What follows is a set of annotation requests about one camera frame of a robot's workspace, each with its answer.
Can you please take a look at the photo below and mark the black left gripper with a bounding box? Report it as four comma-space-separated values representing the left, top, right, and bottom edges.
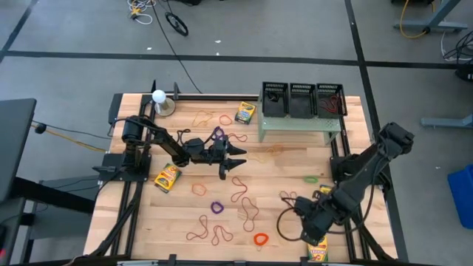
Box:
208, 134, 248, 181

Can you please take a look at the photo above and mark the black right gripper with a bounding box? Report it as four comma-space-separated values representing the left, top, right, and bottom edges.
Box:
293, 191, 347, 246

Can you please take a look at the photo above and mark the yellow green crayon box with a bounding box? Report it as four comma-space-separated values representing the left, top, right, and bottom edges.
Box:
153, 163, 183, 194
307, 236, 329, 262
313, 183, 333, 197
234, 101, 256, 126

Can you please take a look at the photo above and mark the black slotted plastic basket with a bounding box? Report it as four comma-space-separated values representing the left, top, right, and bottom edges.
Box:
261, 81, 290, 118
316, 82, 349, 120
288, 82, 318, 120

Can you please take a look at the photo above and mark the grey desk leg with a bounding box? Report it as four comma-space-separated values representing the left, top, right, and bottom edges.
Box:
392, 0, 469, 35
421, 113, 473, 130

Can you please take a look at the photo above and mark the green perforated metal shelf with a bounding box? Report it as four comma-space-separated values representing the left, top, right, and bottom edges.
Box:
257, 90, 342, 146

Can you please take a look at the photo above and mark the white globe lamp wooden base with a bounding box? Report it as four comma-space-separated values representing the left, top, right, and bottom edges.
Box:
152, 89, 177, 117

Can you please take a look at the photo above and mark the blue plastic bin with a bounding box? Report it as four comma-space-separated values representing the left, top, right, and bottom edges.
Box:
447, 164, 473, 231

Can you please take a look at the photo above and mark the black support beam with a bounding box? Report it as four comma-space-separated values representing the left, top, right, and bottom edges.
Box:
10, 177, 96, 215

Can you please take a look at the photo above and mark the dark grey monitor panel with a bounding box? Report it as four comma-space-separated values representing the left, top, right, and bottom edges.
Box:
0, 98, 37, 202

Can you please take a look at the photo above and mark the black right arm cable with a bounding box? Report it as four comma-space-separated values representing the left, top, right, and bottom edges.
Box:
276, 197, 307, 242

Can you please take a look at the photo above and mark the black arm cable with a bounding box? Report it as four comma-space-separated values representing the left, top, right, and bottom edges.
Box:
176, 126, 225, 146
276, 197, 307, 242

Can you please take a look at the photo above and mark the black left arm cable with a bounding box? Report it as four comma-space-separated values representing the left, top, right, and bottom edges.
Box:
176, 126, 225, 146

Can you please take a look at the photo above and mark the long black floor cable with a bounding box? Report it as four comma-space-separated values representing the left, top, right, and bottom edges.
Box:
150, 0, 203, 95

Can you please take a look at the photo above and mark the black coiled cable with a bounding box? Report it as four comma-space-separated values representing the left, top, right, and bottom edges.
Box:
164, 11, 190, 38

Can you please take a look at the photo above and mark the thin yellow cable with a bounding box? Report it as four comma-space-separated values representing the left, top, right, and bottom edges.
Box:
31, 124, 108, 153

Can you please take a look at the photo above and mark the white cable bundle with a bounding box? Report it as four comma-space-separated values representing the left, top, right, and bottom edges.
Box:
127, 0, 158, 26

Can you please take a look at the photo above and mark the yellow floor cable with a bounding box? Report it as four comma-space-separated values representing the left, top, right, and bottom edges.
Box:
399, 0, 429, 39

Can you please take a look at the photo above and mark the black cable bundle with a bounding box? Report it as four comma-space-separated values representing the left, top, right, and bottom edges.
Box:
442, 29, 473, 67

